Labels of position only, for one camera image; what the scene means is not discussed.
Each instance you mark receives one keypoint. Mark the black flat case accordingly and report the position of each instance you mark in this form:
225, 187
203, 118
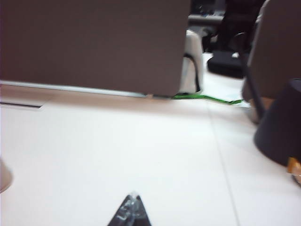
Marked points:
224, 63

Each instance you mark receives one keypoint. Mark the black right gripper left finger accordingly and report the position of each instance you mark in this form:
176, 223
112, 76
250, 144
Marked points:
125, 212

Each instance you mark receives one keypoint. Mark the yellow orange tag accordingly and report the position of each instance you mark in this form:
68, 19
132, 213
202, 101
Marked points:
294, 166

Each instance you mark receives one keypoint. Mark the brown paper cup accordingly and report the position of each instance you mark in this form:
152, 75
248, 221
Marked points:
5, 176

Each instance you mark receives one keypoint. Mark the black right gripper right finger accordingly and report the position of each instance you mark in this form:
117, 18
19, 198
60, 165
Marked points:
141, 214

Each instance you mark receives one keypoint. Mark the black conical stand base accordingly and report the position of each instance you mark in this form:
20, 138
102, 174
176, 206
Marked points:
279, 127

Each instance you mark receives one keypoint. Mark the wide brown divider panel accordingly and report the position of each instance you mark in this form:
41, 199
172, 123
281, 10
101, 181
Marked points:
94, 47

